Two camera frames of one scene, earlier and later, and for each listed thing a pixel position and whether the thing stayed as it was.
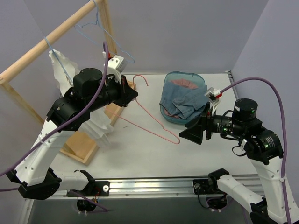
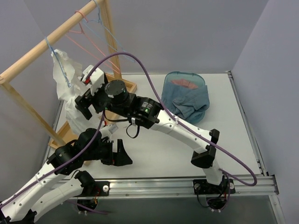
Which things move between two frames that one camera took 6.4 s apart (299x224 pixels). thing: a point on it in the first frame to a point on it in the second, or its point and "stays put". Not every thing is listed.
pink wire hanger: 140,126 to 78,11
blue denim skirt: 186,103 stays put
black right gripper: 208,125 to 87,100
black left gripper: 124,91 to 111,152
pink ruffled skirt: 184,82 stays put
